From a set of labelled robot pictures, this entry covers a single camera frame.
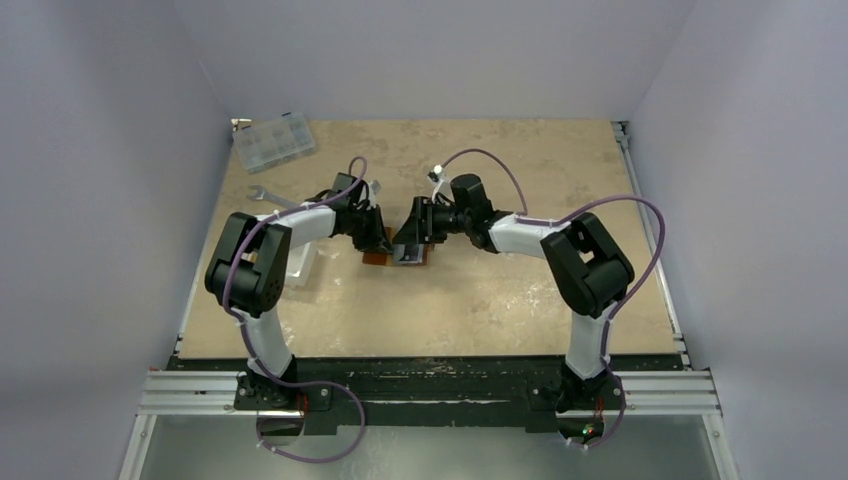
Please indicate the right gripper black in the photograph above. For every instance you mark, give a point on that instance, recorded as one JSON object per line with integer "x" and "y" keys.
{"x": 425, "y": 220}

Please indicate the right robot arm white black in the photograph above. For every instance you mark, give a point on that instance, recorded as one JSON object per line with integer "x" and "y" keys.
{"x": 590, "y": 271}

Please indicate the clear plastic organizer box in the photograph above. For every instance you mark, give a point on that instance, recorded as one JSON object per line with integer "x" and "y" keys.
{"x": 266, "y": 144}

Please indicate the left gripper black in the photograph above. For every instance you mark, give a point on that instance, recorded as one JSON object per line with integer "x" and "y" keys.
{"x": 376, "y": 241}

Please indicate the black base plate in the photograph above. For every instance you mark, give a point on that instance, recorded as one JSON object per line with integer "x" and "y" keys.
{"x": 472, "y": 391}

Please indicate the silver open-end wrench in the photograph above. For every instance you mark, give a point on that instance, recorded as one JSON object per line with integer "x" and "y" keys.
{"x": 259, "y": 193}

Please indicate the white plastic card tray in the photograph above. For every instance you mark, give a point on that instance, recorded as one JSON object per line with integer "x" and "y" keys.
{"x": 299, "y": 265}

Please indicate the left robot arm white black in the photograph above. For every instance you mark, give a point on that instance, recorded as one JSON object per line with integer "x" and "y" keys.
{"x": 247, "y": 273}

